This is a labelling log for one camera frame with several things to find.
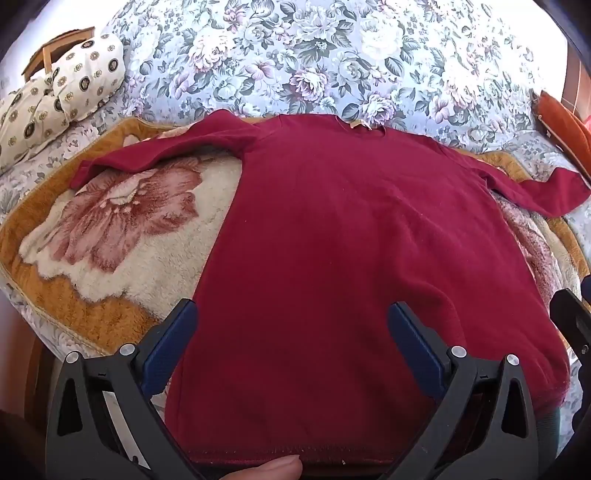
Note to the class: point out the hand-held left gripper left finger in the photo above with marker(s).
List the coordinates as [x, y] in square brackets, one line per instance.
[170, 344]

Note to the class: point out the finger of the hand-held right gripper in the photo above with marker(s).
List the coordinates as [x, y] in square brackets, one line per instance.
[570, 318]

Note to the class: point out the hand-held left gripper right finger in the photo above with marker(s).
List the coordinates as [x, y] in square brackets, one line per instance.
[415, 350]

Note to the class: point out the dark red sweater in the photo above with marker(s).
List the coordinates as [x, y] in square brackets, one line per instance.
[323, 254]

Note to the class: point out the person's left hand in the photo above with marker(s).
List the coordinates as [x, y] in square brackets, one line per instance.
[268, 468]

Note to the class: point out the plush floral blanket orange border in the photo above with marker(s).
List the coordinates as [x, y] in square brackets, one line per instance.
[138, 258]

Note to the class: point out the orange cushion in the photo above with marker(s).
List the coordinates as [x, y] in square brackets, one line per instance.
[563, 127]

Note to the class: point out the cream patterned pillow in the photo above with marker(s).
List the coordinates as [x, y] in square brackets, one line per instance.
[87, 74]
[27, 120]

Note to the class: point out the floral bedspread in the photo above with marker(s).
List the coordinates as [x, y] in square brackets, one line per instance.
[323, 55]

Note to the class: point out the wooden chair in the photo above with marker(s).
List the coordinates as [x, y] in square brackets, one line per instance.
[46, 50]

